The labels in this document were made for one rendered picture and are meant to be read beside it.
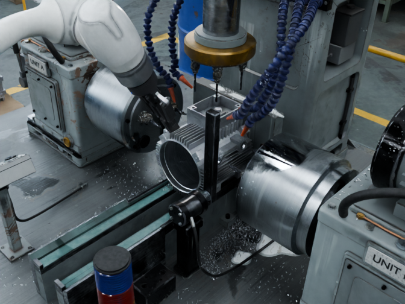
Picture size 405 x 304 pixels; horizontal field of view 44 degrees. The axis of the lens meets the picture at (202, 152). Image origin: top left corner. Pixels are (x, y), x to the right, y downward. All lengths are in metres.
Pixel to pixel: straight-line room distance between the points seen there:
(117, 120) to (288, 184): 0.57
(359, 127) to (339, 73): 2.20
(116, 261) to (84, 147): 0.92
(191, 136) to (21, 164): 0.43
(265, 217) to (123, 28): 0.51
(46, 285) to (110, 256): 0.49
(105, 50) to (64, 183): 0.70
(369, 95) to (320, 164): 3.00
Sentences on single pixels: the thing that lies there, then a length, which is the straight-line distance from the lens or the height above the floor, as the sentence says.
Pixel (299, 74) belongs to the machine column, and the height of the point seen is 1.22.
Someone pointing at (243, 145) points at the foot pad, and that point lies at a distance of 1.36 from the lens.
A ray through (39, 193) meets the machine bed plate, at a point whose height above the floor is 0.80.
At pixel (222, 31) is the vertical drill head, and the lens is 1.22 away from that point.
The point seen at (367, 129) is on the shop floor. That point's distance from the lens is 3.64.
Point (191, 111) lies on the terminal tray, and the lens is 1.33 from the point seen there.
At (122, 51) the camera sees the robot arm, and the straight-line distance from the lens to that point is 1.07.
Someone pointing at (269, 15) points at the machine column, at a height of 1.35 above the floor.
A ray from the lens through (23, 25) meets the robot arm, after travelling 1.13.
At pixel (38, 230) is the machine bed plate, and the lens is 1.52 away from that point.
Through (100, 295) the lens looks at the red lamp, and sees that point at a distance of 0.86.
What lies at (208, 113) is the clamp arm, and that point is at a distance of 1.11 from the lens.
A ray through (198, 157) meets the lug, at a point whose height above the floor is 1.08.
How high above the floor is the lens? 1.81
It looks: 34 degrees down
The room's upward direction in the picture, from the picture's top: 2 degrees clockwise
